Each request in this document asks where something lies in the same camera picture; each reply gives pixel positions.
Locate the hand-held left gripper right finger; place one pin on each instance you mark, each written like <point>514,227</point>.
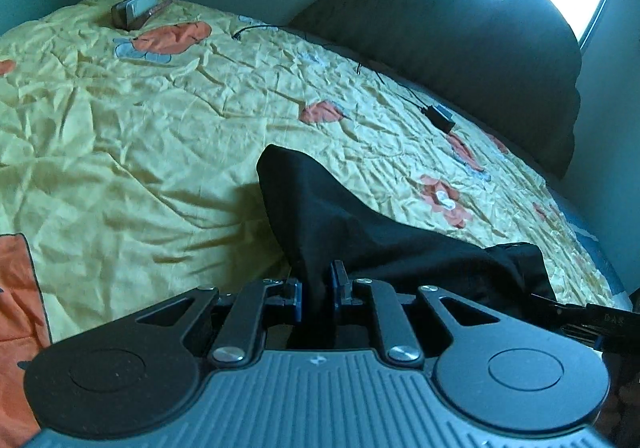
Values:
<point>334,287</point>

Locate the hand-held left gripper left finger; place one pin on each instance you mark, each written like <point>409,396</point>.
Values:
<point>297,299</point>

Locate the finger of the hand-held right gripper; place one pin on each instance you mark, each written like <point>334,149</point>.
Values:
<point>585,318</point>

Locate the black pants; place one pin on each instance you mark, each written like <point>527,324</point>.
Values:
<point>350,228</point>

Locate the blue grey mattress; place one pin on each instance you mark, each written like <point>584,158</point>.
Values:
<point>595,243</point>

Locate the black charger adapter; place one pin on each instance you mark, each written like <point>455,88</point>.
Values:
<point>442,117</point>

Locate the yellow flower print bedsheet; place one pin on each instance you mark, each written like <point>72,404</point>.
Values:
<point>125,128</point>

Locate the dark padded headboard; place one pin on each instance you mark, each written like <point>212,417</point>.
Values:
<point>475,43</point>

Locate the brown leather pouch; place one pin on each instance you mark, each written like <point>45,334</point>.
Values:
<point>150,15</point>

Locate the white flat device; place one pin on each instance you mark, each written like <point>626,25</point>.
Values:
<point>137,7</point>

